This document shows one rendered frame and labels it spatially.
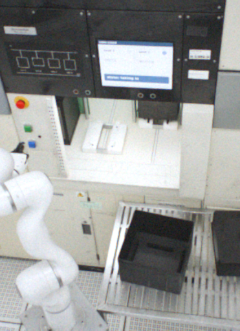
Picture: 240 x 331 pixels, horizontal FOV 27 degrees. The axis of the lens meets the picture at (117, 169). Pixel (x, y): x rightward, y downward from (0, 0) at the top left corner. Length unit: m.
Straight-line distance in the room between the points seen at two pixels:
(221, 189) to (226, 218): 0.15
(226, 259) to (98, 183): 0.73
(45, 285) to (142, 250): 0.65
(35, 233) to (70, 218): 1.10
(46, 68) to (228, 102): 0.73
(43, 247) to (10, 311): 1.46
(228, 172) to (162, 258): 0.49
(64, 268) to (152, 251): 0.62
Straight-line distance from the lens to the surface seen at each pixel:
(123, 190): 2.46
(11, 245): 3.12
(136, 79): 1.97
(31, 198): 1.57
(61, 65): 2.01
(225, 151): 2.20
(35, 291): 1.80
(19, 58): 2.05
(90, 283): 3.12
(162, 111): 2.61
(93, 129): 2.67
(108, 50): 1.92
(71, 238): 2.90
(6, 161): 1.64
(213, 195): 2.42
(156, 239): 2.34
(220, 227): 2.28
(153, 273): 2.10
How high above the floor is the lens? 2.69
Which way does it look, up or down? 47 degrees down
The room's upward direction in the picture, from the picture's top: 5 degrees counter-clockwise
